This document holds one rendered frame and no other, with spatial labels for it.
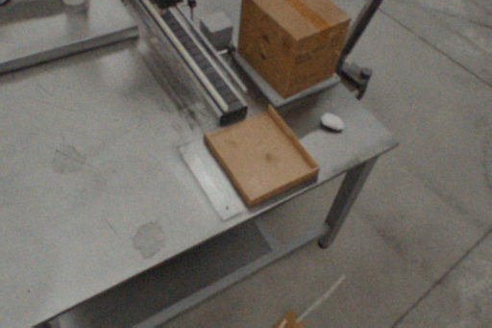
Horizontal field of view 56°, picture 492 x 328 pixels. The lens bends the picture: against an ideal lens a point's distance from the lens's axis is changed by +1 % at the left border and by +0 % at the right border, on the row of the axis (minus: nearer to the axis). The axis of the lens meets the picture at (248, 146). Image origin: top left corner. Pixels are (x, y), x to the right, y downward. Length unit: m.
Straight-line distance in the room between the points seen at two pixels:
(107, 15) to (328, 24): 0.87
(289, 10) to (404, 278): 1.40
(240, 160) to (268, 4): 0.53
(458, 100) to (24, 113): 2.56
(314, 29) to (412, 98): 1.70
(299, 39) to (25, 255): 1.00
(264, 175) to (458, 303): 1.31
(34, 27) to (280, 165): 1.05
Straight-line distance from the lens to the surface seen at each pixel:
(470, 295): 2.49
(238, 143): 1.52
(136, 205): 1.39
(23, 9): 2.03
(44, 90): 1.74
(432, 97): 3.21
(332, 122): 1.61
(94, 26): 1.89
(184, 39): 1.80
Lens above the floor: 2.02
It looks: 52 degrees down
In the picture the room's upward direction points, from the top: 9 degrees clockwise
